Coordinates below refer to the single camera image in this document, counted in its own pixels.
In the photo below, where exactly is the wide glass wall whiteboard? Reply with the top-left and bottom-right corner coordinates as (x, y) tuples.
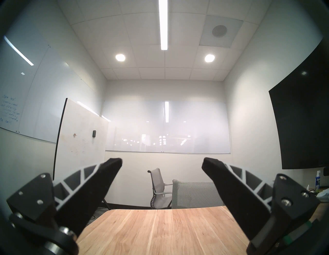
(102, 100), (231, 154)

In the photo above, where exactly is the large black wall screen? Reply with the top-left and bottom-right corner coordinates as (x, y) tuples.
(269, 39), (329, 170)

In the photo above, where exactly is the rolling white whiteboard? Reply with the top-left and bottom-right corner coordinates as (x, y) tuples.
(53, 98), (111, 210)

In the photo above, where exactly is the round ceiling speaker grille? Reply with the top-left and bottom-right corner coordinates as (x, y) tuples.
(212, 25), (228, 38)

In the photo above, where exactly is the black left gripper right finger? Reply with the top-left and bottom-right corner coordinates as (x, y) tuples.
(202, 157), (320, 255)

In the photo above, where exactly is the long linear ceiling light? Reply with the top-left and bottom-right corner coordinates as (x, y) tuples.
(159, 0), (168, 50)

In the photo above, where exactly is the grey mesh-back chair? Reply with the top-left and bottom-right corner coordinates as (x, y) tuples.
(172, 179), (225, 209)

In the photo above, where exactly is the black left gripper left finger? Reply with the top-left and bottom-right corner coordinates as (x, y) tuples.
(6, 158), (123, 255)

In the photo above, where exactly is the glass wall whiteboard with writing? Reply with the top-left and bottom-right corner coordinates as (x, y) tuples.
(0, 26), (106, 143)

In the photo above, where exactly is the grey swivel office chair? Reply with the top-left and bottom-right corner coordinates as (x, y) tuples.
(148, 168), (173, 209)

